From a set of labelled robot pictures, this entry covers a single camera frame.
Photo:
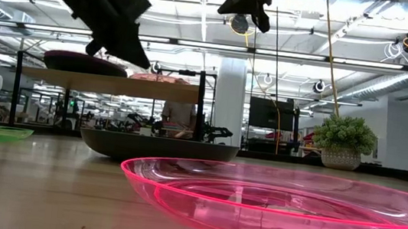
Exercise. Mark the long ceiling light bar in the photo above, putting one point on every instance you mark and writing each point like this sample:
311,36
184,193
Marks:
272,53

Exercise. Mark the black aluminium table frame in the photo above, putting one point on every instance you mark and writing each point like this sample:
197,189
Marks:
394,172

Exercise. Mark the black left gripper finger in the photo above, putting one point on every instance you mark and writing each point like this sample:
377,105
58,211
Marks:
137,48
126,52

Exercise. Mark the background black robot arm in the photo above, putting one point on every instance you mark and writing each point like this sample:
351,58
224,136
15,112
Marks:
221,132

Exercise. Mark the person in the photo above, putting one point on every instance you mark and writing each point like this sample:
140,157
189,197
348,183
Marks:
179,113

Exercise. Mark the white square pillar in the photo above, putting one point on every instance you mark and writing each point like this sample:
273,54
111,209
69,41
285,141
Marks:
229,94

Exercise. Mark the purple plate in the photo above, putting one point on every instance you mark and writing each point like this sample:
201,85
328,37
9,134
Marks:
67,59

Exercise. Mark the black monitor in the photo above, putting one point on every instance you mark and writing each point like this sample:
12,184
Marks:
271,114

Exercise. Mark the silver ventilation duct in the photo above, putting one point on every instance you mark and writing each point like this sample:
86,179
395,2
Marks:
396,84

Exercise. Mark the small green potted plant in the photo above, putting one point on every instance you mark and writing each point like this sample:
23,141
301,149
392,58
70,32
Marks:
344,136

